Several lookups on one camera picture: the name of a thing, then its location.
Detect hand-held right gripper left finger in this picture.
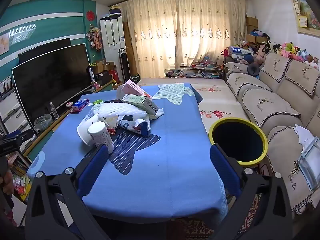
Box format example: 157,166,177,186
25,145,110,240

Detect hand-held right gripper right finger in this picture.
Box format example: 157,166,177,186
210,144,293,240

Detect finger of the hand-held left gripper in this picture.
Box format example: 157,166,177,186
0,129,34,143
0,142,25,156

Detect black bin with yellow rim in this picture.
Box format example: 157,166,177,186
208,117,268,167

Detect white printed cup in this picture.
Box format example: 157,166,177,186
88,121,114,155

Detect white blue snack bag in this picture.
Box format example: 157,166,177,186
117,119,152,137

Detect white foam net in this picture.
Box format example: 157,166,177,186
96,102,150,120

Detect large green-white bottle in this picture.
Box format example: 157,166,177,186
92,100,105,115

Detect green white carton box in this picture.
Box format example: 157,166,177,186
122,94,160,115

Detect pink box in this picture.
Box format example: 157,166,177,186
124,79,153,100

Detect person's left hand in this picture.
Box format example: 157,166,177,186
0,160,14,196

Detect white drawer unit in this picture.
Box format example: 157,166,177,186
0,87,29,140

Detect pile of colourful books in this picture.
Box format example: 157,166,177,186
10,155,32,202

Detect glass ashtray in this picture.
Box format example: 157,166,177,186
34,114,53,132

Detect clear water bottle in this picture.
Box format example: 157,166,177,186
48,102,59,120

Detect large black curved television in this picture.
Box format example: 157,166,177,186
12,44,92,134

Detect blue star-print tablecloth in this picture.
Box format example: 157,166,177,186
26,83,229,224

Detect red flat packet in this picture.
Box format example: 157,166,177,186
70,102,90,114

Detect dark red patterned rug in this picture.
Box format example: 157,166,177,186
172,192,263,240

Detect clear plastic zip bag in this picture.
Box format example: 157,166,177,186
296,136,320,190

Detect white paper sheets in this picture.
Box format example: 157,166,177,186
294,123,317,145

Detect black rectangular panel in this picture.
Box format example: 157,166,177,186
18,38,72,64

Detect white box with black print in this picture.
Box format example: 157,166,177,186
87,66,97,85

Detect beige sofa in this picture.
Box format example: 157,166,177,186
223,52,320,215

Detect black round cushion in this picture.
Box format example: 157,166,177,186
247,64,260,77

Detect open cardboard box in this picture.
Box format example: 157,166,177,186
94,60,118,75

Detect pile of books and clutter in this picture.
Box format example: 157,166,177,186
180,60,224,77

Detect glass coffee table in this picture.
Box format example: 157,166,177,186
164,64,224,78

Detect black tower fan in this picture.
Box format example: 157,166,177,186
118,47,127,83

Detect blue white star bag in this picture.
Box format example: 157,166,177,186
230,45,253,60

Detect hanging artificial flower decoration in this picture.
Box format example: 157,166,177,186
86,24,102,51

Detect tall brown cardboard sheet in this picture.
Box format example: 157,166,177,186
122,21,138,80

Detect pile of plush toys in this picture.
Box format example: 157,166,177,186
225,29,320,71

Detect white standing air conditioner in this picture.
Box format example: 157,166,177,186
100,15,127,64

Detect cream embroidered curtain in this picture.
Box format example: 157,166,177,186
116,0,179,79
175,0,248,79

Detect purple storage box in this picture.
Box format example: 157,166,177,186
109,6,123,17

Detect framed flower painting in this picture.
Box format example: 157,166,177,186
287,0,320,34

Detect small photo frame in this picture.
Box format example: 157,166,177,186
0,76,13,94

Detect pale wall picture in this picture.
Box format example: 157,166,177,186
0,33,10,55

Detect crystal wall decoration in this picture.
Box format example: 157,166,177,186
9,23,37,46

